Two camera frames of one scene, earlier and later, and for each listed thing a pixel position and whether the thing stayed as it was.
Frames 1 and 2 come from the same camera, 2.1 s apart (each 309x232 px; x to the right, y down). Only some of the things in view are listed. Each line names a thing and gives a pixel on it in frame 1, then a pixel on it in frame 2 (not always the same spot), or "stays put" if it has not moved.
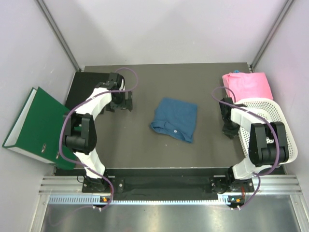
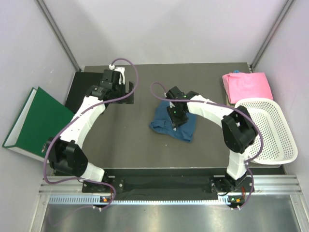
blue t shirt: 176,118 stays put
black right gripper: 231,133 -> 175,122
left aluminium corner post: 59,33 stays put
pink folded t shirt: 246,85 stays put
